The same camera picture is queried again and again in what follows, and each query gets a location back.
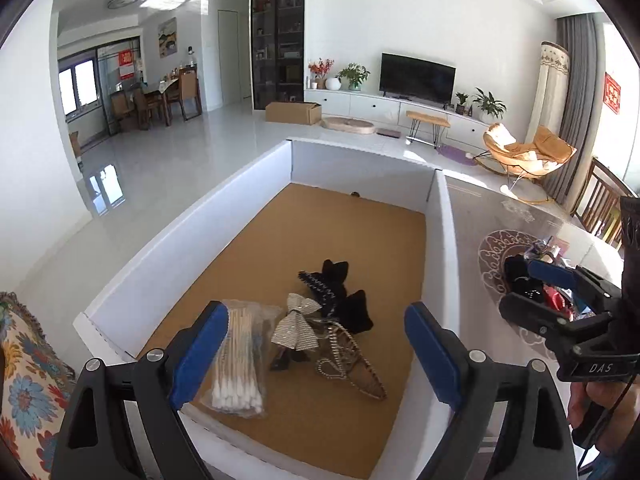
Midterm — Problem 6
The person's right forearm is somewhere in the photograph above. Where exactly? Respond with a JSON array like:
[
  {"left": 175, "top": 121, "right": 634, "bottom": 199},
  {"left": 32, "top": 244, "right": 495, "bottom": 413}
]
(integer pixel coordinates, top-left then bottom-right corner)
[{"left": 582, "top": 430, "right": 640, "bottom": 480}]

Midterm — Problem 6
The landscape painting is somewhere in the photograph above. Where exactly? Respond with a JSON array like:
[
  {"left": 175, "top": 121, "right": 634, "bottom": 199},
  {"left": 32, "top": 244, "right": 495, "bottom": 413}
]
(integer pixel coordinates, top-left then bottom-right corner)
[{"left": 157, "top": 16, "right": 178, "bottom": 57}]

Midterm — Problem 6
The large-leaf potted plant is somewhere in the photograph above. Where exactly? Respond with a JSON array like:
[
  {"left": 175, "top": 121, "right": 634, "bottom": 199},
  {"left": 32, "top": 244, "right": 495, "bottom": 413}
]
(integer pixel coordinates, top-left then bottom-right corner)
[{"left": 471, "top": 87, "right": 507, "bottom": 122}]

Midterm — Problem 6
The bronze beaded hair claw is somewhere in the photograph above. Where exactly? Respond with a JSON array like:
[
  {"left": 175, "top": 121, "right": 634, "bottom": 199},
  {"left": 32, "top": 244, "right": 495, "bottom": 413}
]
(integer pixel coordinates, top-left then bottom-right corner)
[{"left": 314, "top": 319, "right": 388, "bottom": 402}]

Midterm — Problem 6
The orange rocking chair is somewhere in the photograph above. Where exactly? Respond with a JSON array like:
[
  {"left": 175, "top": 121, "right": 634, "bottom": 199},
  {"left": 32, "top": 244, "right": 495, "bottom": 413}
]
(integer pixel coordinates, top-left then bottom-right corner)
[{"left": 472, "top": 122, "right": 578, "bottom": 206}]

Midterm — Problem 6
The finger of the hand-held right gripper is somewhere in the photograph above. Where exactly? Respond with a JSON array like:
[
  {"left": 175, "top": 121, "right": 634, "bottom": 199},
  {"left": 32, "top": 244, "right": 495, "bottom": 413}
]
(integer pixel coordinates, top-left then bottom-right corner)
[
  {"left": 499, "top": 294, "right": 613, "bottom": 348},
  {"left": 529, "top": 259, "right": 623, "bottom": 313}
]

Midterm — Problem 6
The covered standing air conditioner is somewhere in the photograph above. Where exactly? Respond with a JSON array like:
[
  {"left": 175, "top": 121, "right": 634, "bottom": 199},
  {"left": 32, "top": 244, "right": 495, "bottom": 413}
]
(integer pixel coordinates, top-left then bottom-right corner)
[{"left": 525, "top": 41, "right": 571, "bottom": 148}]

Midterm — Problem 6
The black television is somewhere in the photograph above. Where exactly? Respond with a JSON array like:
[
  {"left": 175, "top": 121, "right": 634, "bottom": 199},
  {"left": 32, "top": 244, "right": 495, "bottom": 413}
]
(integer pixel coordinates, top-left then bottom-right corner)
[{"left": 379, "top": 52, "right": 457, "bottom": 103}]

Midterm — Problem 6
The grey curtain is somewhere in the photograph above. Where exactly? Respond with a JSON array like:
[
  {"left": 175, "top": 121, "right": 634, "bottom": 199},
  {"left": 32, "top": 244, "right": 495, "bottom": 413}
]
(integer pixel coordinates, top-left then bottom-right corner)
[{"left": 542, "top": 12, "right": 608, "bottom": 206}]

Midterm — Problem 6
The orange bench with metal legs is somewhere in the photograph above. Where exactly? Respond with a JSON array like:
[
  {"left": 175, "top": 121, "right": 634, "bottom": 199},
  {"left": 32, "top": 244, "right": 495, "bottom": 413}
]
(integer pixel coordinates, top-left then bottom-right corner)
[{"left": 405, "top": 110, "right": 451, "bottom": 148}]

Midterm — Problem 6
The cardboard box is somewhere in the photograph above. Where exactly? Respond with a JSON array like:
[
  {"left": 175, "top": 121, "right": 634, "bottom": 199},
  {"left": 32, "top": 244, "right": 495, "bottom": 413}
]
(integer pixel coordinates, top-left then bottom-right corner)
[{"left": 265, "top": 101, "right": 323, "bottom": 126}]

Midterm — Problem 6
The floral blanket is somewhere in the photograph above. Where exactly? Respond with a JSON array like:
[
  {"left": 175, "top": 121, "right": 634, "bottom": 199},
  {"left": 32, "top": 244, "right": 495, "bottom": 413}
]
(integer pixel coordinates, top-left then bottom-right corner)
[{"left": 0, "top": 290, "right": 76, "bottom": 480}]

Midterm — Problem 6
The silver rhinestone bow hair clip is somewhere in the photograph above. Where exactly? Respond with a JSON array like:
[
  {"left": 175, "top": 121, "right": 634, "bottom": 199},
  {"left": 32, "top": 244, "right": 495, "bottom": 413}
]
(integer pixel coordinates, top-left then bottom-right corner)
[{"left": 270, "top": 292, "right": 326, "bottom": 372}]

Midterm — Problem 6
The red snack packet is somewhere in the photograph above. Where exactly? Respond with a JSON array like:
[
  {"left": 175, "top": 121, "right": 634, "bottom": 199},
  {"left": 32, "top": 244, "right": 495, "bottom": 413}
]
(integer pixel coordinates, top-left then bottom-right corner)
[{"left": 542, "top": 285, "right": 576, "bottom": 318}]

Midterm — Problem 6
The white door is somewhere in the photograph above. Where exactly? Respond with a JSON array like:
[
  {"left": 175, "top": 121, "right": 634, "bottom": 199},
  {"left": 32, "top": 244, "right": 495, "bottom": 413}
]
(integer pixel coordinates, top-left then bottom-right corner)
[{"left": 216, "top": 8, "right": 241, "bottom": 108}]

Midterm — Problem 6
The person's right hand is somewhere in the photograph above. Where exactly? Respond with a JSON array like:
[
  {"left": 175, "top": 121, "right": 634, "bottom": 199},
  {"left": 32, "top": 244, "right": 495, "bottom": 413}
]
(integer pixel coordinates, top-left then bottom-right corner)
[{"left": 567, "top": 375, "right": 640, "bottom": 453}]

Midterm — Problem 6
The white television cabinet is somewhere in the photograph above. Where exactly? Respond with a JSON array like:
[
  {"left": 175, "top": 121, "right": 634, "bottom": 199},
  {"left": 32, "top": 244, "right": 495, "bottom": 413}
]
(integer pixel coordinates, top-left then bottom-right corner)
[{"left": 304, "top": 89, "right": 493, "bottom": 143}]

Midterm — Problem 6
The bag of cotton swabs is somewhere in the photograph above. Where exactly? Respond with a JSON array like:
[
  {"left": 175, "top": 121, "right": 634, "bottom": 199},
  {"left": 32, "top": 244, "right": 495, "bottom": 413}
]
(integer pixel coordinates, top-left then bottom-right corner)
[{"left": 200, "top": 299, "right": 283, "bottom": 418}]

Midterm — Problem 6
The white storage box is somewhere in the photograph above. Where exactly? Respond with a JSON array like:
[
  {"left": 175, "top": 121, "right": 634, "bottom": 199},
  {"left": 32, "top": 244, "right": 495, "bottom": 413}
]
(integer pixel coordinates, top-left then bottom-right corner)
[{"left": 72, "top": 136, "right": 481, "bottom": 480}]

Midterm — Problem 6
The wooden dining table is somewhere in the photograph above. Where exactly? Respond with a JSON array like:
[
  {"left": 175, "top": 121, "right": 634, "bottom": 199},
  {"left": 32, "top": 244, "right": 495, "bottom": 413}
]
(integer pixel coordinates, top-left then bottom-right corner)
[{"left": 142, "top": 77, "right": 181, "bottom": 126}]

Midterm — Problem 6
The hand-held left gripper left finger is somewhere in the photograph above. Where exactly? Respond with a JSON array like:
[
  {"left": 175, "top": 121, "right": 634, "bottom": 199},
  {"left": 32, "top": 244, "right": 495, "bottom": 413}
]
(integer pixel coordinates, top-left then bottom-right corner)
[{"left": 50, "top": 301, "right": 236, "bottom": 480}]

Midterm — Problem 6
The bright window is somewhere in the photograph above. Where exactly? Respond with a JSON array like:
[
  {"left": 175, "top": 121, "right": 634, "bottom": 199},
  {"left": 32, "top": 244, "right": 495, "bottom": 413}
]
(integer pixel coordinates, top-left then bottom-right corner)
[{"left": 57, "top": 57, "right": 98, "bottom": 116}]

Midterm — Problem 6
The wooden slatted chair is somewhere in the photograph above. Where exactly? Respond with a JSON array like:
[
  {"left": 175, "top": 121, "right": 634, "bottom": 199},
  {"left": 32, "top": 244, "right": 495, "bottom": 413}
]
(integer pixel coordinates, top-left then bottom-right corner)
[{"left": 570, "top": 156, "right": 636, "bottom": 251}]

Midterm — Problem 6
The wooden dining chair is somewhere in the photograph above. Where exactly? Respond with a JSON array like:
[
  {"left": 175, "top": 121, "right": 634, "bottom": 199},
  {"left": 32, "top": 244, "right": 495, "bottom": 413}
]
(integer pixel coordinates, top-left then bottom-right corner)
[{"left": 165, "top": 67, "right": 203, "bottom": 121}]

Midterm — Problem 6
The dark glass display cabinet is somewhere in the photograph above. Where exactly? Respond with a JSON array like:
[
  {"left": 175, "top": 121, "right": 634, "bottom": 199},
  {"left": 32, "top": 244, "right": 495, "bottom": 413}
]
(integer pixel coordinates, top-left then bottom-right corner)
[{"left": 250, "top": 0, "right": 307, "bottom": 111}]

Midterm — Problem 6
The red flower arrangement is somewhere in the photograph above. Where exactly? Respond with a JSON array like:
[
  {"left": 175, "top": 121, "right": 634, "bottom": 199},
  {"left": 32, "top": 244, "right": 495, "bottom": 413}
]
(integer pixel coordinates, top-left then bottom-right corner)
[{"left": 307, "top": 57, "right": 335, "bottom": 90}]

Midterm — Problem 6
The bushy green potted plant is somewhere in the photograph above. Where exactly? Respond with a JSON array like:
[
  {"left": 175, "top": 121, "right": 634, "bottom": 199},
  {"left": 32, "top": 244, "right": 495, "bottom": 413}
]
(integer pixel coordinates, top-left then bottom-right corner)
[{"left": 336, "top": 62, "right": 371, "bottom": 92}]

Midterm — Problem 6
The black bow hair clip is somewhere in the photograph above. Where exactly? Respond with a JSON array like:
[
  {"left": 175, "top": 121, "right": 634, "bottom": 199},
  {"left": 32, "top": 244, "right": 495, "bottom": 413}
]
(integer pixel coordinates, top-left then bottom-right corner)
[{"left": 298, "top": 259, "right": 375, "bottom": 336}]

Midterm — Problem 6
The purple floor mat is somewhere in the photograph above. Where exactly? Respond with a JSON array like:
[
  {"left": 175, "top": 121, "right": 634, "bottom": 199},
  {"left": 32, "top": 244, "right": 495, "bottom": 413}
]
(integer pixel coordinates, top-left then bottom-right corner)
[{"left": 435, "top": 144, "right": 478, "bottom": 165}]

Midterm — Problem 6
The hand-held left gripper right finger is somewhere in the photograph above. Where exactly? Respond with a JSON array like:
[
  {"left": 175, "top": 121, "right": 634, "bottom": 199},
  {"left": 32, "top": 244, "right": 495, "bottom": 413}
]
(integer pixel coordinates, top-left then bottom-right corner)
[{"left": 404, "top": 301, "right": 581, "bottom": 480}]

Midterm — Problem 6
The beige oval floor mat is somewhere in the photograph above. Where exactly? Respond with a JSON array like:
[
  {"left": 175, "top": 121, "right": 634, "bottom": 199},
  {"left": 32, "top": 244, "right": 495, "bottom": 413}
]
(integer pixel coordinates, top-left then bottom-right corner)
[{"left": 320, "top": 115, "right": 377, "bottom": 136}]

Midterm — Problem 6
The red wall hanging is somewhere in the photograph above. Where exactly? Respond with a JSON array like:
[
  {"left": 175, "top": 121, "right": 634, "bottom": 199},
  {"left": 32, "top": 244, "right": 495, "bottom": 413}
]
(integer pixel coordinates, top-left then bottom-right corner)
[{"left": 603, "top": 72, "right": 622, "bottom": 113}]

